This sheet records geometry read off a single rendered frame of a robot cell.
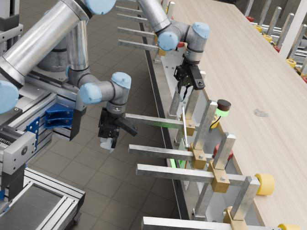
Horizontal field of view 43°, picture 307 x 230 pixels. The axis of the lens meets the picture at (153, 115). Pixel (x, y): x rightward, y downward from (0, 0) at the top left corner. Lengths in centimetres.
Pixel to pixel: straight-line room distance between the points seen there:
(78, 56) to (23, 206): 106
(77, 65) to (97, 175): 145
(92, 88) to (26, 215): 101
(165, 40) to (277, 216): 77
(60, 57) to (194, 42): 57
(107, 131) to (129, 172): 134
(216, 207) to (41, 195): 98
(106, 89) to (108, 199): 133
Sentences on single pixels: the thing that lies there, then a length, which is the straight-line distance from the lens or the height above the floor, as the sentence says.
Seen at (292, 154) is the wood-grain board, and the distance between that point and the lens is 193.
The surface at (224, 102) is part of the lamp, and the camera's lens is 165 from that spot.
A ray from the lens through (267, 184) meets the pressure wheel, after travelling 154.
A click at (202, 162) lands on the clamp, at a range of 170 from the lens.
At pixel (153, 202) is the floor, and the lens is 270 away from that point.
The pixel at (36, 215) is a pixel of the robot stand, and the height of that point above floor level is 21.
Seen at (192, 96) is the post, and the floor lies 99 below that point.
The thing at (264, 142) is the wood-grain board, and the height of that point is 90.
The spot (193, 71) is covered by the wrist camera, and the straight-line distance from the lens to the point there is 170.
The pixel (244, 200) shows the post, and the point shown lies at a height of 106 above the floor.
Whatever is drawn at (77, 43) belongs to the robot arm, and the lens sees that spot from 142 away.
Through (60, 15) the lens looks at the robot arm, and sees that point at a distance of 119.
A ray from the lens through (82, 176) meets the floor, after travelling 277.
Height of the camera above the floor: 182
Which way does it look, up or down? 30 degrees down
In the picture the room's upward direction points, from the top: 15 degrees clockwise
